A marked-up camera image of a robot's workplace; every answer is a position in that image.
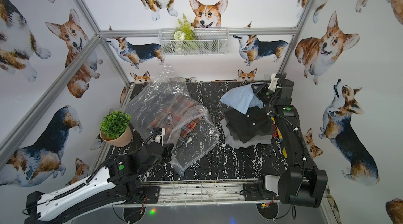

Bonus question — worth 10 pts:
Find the black buttoned shirt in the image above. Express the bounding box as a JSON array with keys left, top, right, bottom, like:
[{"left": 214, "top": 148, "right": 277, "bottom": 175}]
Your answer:
[{"left": 222, "top": 107, "right": 273, "bottom": 143}]

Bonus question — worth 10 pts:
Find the light blue shirt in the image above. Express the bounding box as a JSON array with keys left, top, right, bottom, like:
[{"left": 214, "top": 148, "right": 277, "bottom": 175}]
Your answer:
[{"left": 220, "top": 84, "right": 263, "bottom": 115}]

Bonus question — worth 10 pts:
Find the multicolour tartan plaid shirt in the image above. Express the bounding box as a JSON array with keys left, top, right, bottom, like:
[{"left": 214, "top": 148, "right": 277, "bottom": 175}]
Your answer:
[{"left": 149, "top": 94, "right": 198, "bottom": 137}]

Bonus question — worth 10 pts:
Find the clear plastic vacuum bag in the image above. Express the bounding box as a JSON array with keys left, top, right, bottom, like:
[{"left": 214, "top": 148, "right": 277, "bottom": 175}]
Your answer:
[{"left": 126, "top": 66, "right": 219, "bottom": 176}]

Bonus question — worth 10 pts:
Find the red black plaid shirt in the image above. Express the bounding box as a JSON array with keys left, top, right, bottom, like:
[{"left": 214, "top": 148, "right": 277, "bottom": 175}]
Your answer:
[{"left": 272, "top": 123, "right": 278, "bottom": 138}]

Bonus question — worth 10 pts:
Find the grey shirt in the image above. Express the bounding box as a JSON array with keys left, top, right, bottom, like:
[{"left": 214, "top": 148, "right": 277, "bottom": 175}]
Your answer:
[{"left": 220, "top": 119, "right": 272, "bottom": 150}]

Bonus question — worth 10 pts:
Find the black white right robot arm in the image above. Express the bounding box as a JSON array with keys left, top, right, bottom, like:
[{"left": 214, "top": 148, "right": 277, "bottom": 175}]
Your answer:
[{"left": 252, "top": 74, "right": 328, "bottom": 208}]

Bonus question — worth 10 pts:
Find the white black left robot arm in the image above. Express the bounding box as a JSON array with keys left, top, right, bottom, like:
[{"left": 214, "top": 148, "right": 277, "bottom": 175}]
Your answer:
[{"left": 23, "top": 128, "right": 173, "bottom": 224}]

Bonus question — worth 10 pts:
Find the green plant in beige pot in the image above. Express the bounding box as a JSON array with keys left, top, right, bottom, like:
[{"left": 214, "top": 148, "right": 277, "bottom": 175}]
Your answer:
[{"left": 100, "top": 110, "right": 133, "bottom": 147}]

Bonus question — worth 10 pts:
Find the yellow plastic spatula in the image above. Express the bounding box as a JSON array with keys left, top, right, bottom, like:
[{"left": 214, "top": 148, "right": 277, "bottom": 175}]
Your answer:
[{"left": 271, "top": 117, "right": 283, "bottom": 142}]

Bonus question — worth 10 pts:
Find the artificial fern with white flower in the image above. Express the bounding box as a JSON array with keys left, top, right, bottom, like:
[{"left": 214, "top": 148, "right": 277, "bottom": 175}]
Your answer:
[{"left": 173, "top": 14, "right": 197, "bottom": 54}]

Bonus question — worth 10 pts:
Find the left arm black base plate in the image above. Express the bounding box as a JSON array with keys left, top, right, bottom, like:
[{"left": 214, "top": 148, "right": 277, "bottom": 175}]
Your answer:
[{"left": 125, "top": 186, "right": 161, "bottom": 205}]

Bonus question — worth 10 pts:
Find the aluminium front rail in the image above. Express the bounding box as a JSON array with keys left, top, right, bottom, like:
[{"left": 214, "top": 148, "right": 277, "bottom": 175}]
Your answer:
[{"left": 105, "top": 179, "right": 280, "bottom": 207}]

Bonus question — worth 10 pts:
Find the white wire wall basket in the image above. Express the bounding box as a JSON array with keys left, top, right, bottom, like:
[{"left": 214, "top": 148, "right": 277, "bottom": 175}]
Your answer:
[{"left": 158, "top": 28, "right": 229, "bottom": 56}]

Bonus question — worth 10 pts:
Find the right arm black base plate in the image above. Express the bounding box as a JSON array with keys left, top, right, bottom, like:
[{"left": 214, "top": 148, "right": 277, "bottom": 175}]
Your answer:
[{"left": 239, "top": 184, "right": 280, "bottom": 202}]

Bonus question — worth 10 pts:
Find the aluminium frame post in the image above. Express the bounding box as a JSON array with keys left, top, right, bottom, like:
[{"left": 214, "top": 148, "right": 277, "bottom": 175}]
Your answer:
[{"left": 277, "top": 0, "right": 317, "bottom": 74}]

